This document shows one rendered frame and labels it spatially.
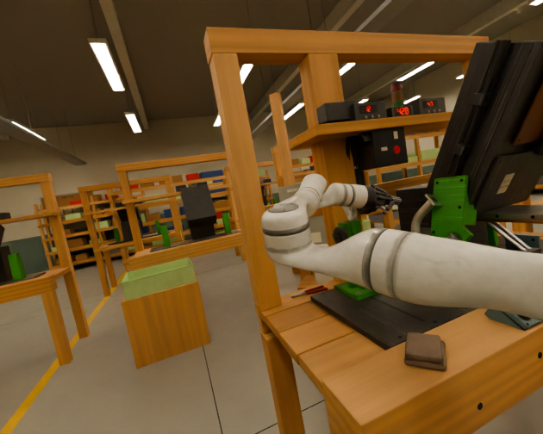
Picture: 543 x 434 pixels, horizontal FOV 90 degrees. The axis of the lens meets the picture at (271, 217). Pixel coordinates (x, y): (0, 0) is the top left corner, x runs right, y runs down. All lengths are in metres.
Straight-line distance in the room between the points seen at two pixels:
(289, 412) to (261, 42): 1.46
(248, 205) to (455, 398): 0.78
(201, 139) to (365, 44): 9.85
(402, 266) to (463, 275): 0.06
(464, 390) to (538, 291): 0.42
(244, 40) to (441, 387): 1.18
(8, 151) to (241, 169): 10.98
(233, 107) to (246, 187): 0.29
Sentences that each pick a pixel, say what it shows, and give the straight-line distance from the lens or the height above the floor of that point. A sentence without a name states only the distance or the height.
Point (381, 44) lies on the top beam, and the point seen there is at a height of 1.89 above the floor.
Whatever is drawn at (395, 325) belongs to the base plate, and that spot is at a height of 0.90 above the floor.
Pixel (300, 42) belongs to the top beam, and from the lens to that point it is 1.28.
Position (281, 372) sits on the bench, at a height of 0.61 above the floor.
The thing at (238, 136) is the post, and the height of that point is 1.55.
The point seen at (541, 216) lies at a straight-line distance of 1.10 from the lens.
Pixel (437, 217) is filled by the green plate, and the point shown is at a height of 1.14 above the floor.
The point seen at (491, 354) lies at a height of 0.90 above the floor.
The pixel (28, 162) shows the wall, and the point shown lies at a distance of 11.55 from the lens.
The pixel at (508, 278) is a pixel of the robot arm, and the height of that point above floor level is 1.19.
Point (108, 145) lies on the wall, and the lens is 11.04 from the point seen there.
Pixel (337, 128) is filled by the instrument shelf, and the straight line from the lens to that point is 1.08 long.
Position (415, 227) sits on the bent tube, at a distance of 1.14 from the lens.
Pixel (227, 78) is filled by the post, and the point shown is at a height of 1.76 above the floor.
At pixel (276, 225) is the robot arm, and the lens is 0.48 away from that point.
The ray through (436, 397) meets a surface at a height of 0.87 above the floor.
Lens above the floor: 1.33
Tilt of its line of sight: 5 degrees down
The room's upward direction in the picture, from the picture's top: 10 degrees counter-clockwise
